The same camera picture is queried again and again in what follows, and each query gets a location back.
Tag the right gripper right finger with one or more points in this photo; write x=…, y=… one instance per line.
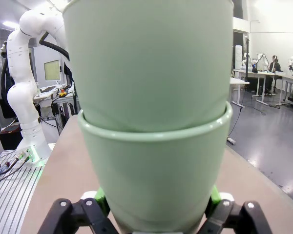
x=239, y=217

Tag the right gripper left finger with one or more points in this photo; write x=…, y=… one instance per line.
x=70, y=217

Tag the light green plastic cup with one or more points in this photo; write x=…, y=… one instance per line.
x=153, y=175
x=149, y=65

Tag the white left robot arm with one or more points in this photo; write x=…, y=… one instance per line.
x=22, y=85

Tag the white floor power strip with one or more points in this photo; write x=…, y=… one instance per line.
x=231, y=141

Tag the long white lab desk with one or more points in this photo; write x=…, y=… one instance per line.
x=266, y=75

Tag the lit desktop monitor screen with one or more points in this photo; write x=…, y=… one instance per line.
x=51, y=70

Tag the seated person in black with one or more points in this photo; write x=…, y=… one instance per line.
x=274, y=68

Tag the aluminium profile base plate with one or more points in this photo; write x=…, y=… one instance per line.
x=12, y=195

